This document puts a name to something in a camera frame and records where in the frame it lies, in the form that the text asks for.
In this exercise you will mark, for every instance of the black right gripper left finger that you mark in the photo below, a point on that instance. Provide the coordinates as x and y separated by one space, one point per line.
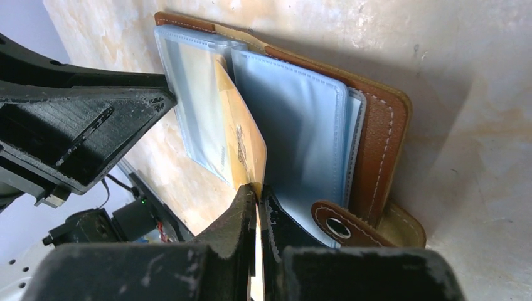
217 264

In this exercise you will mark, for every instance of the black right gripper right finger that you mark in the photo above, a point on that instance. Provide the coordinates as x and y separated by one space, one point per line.
298 267

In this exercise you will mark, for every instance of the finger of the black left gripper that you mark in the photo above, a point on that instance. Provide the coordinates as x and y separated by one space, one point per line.
22 66
72 137

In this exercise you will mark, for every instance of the brown leather card holder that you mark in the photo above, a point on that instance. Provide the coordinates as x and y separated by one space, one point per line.
333 137

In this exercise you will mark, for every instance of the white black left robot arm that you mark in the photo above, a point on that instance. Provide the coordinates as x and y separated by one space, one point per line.
91 225

